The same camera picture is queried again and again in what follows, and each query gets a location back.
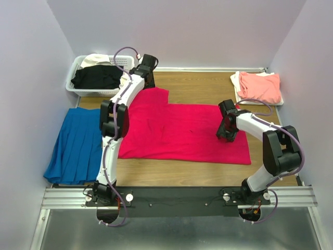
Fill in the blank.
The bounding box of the blue pleated cloth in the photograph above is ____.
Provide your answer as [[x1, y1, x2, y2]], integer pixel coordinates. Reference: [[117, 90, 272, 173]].
[[44, 107, 102, 185]]

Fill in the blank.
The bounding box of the red t shirt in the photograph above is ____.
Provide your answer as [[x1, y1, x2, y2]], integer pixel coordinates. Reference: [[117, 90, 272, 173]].
[[119, 87, 251, 165]]

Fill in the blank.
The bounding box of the black t shirt in basket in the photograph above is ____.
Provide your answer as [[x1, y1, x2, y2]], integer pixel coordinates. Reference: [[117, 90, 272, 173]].
[[71, 65, 123, 90]]

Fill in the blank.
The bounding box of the cream t shirt in basket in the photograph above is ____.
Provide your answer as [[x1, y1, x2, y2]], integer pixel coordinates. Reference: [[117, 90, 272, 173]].
[[79, 54, 134, 91]]

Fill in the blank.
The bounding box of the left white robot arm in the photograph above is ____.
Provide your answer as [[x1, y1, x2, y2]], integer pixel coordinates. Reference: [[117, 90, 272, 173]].
[[93, 54, 159, 206]]

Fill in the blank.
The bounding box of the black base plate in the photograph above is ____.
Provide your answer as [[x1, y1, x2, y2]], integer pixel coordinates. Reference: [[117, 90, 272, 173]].
[[86, 186, 271, 218]]

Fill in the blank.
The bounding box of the aluminium rail frame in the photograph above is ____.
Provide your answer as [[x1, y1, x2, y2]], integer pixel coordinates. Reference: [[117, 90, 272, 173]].
[[31, 186, 330, 249]]

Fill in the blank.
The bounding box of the white folded t shirt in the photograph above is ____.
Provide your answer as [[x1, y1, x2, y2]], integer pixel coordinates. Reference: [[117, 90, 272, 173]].
[[230, 71, 284, 106]]

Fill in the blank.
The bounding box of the pink folded t shirt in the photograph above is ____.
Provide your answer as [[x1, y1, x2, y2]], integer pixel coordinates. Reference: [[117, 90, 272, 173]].
[[238, 72, 282, 104]]

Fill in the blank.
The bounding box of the white plastic laundry basket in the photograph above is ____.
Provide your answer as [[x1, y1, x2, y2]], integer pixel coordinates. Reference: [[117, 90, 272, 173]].
[[66, 54, 134, 97]]

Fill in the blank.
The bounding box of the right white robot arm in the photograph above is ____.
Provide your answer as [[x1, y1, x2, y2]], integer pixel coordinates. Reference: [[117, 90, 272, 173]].
[[216, 99, 305, 204]]

